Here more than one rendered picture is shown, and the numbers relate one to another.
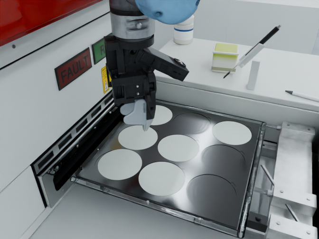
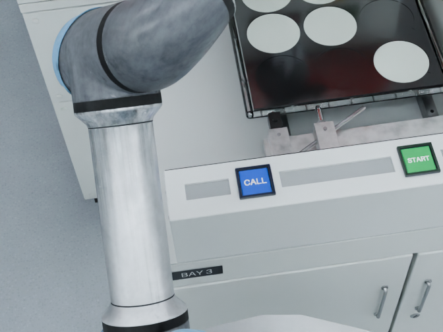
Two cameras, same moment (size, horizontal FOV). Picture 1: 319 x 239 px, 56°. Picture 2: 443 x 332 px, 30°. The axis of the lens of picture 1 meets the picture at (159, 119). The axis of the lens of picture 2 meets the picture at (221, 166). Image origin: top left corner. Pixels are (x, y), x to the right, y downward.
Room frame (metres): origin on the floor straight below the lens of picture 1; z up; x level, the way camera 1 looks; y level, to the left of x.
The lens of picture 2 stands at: (-0.12, -0.91, 2.05)
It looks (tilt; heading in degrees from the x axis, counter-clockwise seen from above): 56 degrees down; 63
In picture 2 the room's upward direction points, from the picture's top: 4 degrees counter-clockwise
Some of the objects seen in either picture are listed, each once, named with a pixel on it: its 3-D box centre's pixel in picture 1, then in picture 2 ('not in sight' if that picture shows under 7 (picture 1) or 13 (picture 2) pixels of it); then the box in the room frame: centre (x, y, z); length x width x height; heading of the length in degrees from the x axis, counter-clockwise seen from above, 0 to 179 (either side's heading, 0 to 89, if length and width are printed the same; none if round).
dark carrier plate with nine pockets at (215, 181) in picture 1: (178, 148); (329, 26); (0.56, -0.05, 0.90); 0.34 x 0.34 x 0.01; 68
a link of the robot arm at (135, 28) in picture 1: (133, 23); not in sight; (0.51, 0.04, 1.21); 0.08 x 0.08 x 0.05
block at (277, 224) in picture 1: (291, 232); (281, 151); (0.33, -0.24, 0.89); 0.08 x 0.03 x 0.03; 68
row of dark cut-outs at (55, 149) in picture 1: (95, 111); not in sight; (0.62, 0.16, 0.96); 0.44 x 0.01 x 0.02; 158
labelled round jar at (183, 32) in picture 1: (183, 28); not in sight; (1.08, -0.09, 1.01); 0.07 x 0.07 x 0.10
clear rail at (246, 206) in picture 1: (254, 168); (351, 101); (0.49, -0.21, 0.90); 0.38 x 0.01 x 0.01; 158
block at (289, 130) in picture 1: (296, 131); not in sight; (0.63, -0.36, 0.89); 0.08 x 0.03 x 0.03; 68
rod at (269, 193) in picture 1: (261, 191); (320, 116); (0.42, -0.21, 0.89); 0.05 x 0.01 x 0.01; 68
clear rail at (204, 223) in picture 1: (149, 204); (235, 40); (0.39, 0.02, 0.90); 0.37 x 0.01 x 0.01; 68
